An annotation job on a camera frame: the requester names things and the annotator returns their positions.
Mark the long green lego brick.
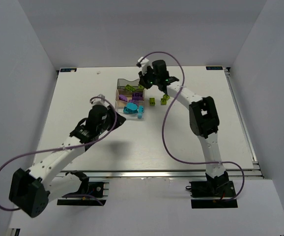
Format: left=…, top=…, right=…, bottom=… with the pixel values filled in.
left=124, top=85, right=136, bottom=92

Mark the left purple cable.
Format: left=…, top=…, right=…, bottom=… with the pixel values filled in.
left=0, top=97, right=119, bottom=211

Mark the left corner label sticker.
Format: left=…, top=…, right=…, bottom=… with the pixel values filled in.
left=59, top=68, right=77, bottom=73

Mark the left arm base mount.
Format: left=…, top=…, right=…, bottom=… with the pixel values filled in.
left=57, top=171, right=109, bottom=207

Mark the purple round lego piece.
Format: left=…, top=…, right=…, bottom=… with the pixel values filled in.
left=128, top=99, right=140, bottom=103

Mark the grey transparent container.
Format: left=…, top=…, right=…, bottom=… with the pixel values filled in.
left=116, top=78, right=140, bottom=89

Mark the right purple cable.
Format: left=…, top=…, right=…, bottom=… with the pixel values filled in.
left=141, top=51, right=246, bottom=203

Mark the purple cable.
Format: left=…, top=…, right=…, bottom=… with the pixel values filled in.
left=141, top=51, right=246, bottom=203
left=0, top=97, right=119, bottom=211

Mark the clear transparent container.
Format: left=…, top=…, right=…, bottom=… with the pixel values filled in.
left=113, top=101, right=145, bottom=121

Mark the purple square lego brick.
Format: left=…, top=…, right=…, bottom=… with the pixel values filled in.
left=132, top=92, right=143, bottom=100

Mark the small cyan square lego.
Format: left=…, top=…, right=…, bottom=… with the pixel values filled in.
left=123, top=107, right=129, bottom=114

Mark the corner label sticker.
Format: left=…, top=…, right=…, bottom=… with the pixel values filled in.
left=59, top=68, right=77, bottom=73
left=205, top=66, right=223, bottom=70

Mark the cyan lego brick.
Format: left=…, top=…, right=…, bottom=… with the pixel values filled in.
left=137, top=106, right=144, bottom=119

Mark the right corner label sticker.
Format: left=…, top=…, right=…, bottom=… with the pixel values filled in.
left=205, top=66, right=223, bottom=70

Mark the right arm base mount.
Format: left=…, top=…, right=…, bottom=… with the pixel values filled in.
left=185, top=172, right=238, bottom=209

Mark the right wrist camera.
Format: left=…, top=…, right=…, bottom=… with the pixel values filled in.
left=136, top=57, right=150, bottom=75

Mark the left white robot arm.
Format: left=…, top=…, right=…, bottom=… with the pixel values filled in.
left=9, top=105, right=126, bottom=218

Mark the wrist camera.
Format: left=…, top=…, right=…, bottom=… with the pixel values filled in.
left=136, top=57, right=150, bottom=75
left=90, top=94, right=105, bottom=106

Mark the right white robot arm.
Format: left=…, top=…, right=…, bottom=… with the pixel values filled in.
left=137, top=57, right=228, bottom=181

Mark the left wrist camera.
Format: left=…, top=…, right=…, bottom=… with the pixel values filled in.
left=90, top=94, right=105, bottom=106

